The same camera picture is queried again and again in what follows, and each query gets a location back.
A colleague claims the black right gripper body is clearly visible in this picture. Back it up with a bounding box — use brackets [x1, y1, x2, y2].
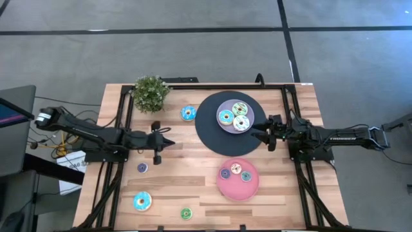
[267, 114, 289, 151]

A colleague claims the black cable bundle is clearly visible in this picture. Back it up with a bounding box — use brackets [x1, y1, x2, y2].
[28, 106, 117, 162]

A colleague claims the large green iced donut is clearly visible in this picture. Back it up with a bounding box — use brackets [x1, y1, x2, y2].
[231, 101, 249, 117]

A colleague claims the black computer mouse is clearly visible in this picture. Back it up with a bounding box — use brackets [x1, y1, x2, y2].
[0, 211, 26, 232]

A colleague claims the lavender plate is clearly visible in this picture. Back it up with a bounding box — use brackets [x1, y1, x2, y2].
[216, 99, 256, 135]

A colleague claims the blue-screen monitor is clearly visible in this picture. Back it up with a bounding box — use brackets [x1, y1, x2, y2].
[0, 97, 35, 129]

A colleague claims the yellow cable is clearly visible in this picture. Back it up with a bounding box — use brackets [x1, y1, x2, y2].
[46, 133, 80, 157]

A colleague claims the flat black bar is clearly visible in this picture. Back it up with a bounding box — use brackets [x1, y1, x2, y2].
[160, 77, 199, 84]

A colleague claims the green potted plant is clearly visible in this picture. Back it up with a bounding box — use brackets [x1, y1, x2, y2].
[132, 75, 173, 113]

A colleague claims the large white iced donut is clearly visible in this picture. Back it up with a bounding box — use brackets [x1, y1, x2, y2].
[232, 115, 251, 133]

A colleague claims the black aluminium table frame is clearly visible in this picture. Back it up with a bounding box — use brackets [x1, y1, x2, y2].
[76, 82, 348, 232]

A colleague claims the white printed box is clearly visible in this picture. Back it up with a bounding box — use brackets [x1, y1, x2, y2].
[56, 150, 87, 196]

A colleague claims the large blue iced donut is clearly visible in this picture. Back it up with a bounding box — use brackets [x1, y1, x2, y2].
[218, 109, 236, 126]
[133, 191, 153, 212]
[180, 105, 198, 122]

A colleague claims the thin black floor cable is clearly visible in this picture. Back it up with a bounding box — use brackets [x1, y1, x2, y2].
[34, 95, 102, 107]

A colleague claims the pink plate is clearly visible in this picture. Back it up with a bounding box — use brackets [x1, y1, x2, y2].
[216, 157, 260, 202]

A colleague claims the round black mat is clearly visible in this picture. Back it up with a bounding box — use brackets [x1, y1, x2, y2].
[194, 90, 268, 158]

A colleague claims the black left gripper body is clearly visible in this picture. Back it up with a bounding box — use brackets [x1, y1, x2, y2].
[147, 121, 164, 166]

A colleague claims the black desk edge bar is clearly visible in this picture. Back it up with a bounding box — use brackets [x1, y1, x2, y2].
[23, 153, 85, 186]

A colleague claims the grey stand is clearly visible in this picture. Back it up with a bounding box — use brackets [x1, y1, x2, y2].
[382, 112, 412, 132]

